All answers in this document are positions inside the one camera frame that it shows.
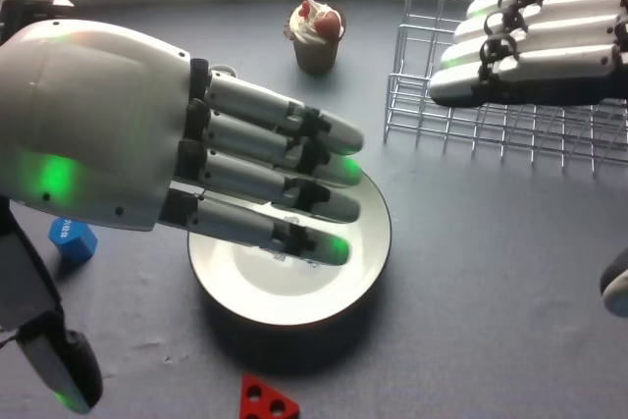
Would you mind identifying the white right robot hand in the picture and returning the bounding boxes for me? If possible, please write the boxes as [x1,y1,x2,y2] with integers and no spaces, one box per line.
[426,0,628,320]

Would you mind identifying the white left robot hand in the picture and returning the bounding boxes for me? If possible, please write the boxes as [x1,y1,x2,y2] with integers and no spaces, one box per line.
[0,19,365,415]

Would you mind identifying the toy cupcake with red hearts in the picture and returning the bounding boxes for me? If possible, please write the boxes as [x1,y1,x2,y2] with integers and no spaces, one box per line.
[283,0,348,76]

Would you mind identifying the grey table cloth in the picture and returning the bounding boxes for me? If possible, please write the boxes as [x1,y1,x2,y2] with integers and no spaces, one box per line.
[0,0,628,419]

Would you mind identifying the red triangle block with holes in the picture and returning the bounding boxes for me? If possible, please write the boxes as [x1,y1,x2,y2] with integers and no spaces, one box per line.
[238,373,300,419]

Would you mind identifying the silver wire dish rack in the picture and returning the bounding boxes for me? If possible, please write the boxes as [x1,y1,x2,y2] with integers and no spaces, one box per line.
[382,0,628,178]

